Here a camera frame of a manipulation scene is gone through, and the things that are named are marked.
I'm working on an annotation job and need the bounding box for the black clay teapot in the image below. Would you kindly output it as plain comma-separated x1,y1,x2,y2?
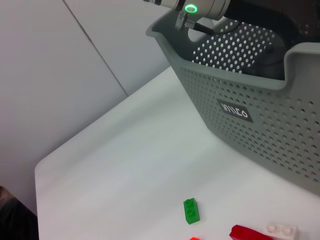
243,43,287,81

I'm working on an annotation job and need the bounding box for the left gripper cable with connector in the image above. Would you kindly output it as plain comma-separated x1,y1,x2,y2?
174,11,241,36

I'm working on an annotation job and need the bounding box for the grey perforated plastic storage bin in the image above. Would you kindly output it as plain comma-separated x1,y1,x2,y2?
145,9,320,197

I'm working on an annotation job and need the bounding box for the dark red arch brick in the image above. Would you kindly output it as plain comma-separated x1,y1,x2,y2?
229,224,270,240

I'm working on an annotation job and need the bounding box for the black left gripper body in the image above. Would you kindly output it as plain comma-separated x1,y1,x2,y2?
223,0,320,48

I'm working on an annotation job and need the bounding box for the white toy brick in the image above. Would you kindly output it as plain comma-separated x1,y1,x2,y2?
266,223,300,238

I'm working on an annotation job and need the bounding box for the bright green toy brick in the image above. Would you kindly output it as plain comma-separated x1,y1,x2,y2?
183,197,201,224

